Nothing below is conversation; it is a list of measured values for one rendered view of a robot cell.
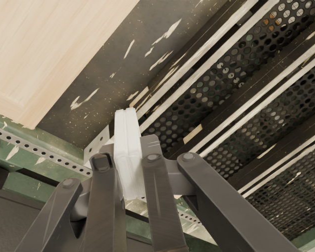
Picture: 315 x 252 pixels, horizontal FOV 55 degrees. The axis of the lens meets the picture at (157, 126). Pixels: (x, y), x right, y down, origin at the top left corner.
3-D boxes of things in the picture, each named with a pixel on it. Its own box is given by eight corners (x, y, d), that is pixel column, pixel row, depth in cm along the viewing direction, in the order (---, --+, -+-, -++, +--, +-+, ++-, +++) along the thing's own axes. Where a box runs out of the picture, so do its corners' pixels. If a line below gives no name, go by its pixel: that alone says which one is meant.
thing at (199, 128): (182, 139, 99) (184, 145, 97) (200, 123, 96) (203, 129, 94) (188, 143, 101) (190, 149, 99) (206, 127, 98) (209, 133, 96)
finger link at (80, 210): (123, 211, 16) (66, 224, 16) (122, 161, 20) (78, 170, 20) (117, 188, 15) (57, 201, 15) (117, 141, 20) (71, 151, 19)
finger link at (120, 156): (138, 199, 17) (125, 202, 17) (132, 142, 24) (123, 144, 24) (127, 155, 16) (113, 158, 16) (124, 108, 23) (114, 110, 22)
